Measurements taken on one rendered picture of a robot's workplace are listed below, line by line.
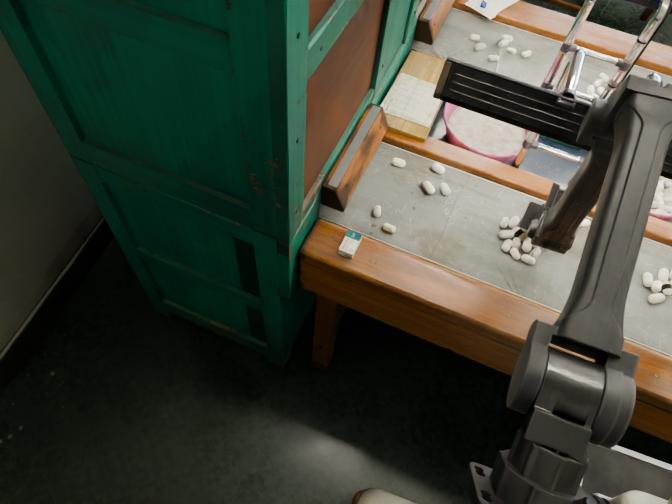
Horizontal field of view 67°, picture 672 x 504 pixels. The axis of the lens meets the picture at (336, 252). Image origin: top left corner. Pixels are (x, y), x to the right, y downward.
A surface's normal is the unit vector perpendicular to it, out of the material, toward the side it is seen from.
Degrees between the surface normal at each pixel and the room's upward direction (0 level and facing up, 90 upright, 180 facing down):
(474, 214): 0
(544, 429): 38
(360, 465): 0
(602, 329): 18
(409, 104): 0
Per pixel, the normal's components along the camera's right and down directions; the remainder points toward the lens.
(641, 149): -0.15, -0.31
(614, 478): 0.07, -0.52
